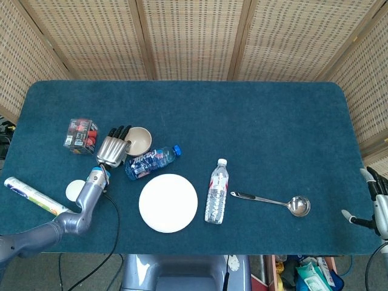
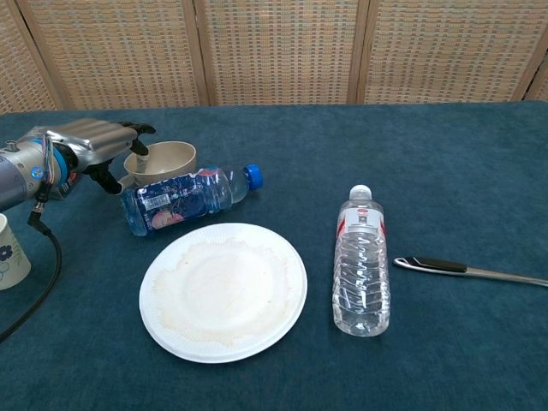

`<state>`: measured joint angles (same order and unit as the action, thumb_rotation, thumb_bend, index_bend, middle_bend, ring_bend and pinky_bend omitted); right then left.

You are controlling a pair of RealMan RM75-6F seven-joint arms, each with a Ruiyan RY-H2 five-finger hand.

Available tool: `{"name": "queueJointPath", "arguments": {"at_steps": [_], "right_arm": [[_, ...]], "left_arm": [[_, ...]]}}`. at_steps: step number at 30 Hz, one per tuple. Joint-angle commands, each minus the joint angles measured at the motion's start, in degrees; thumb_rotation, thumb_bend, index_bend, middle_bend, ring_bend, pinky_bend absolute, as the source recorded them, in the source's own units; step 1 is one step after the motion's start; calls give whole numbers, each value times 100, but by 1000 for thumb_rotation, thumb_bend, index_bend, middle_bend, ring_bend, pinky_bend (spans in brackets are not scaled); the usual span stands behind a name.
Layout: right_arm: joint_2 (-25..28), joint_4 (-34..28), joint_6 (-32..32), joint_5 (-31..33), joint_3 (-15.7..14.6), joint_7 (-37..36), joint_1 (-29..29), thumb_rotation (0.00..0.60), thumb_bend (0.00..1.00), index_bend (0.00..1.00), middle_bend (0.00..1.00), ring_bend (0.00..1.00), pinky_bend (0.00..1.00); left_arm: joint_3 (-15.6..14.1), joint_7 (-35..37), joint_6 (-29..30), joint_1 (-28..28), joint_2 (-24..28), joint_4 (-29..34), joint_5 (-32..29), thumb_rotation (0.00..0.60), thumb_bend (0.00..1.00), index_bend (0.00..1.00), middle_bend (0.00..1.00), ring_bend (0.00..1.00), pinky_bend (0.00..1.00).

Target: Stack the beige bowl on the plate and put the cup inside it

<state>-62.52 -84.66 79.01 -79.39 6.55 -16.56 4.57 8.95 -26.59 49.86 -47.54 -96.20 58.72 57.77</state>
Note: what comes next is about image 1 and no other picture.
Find black equipment pile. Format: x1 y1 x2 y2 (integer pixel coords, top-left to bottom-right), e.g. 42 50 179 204
0 116 15 161

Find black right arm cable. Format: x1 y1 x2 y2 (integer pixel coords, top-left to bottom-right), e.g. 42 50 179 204
365 242 388 291

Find bamboo screen panel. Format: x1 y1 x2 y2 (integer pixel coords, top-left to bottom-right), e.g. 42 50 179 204
230 0 388 82
136 0 252 82
18 0 157 81
315 5 388 252
0 0 73 122

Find green white wipes pack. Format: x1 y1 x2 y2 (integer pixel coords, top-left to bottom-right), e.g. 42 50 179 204
295 262 333 291

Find clear water bottle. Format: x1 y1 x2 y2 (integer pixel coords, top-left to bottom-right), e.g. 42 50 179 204
204 158 230 225

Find clear box red items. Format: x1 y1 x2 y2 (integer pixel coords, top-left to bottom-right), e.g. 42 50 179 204
62 118 100 156

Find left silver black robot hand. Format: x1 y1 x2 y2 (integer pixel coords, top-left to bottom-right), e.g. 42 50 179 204
96 125 133 169

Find red storage crate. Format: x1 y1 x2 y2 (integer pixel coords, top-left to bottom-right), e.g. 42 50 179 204
251 254 345 291

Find blue label drink bottle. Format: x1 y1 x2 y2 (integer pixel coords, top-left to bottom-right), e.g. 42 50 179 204
124 144 183 182

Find white floral paper cup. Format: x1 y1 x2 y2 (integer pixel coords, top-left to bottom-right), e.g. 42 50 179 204
65 179 87 202

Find dark teal table mat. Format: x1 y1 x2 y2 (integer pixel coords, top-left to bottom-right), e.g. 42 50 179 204
0 80 383 255

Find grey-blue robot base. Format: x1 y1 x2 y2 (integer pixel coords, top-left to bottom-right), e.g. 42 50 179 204
121 253 252 291

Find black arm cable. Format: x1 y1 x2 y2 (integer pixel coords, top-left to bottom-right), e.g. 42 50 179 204
365 242 388 291
60 190 121 291

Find small beige bowl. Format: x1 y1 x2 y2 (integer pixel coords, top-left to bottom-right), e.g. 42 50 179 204
124 127 153 157

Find white round plate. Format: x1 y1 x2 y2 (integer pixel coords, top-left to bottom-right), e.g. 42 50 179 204
138 173 199 234

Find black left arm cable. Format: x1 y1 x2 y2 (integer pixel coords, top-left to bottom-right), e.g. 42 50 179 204
60 190 121 291

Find steel ladle black handle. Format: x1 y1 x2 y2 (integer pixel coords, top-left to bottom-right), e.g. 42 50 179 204
230 191 311 218

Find cling wrap roll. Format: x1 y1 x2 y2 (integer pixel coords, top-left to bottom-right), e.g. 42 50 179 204
3 176 75 216

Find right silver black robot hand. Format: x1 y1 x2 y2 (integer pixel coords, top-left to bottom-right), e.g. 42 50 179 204
341 166 388 240

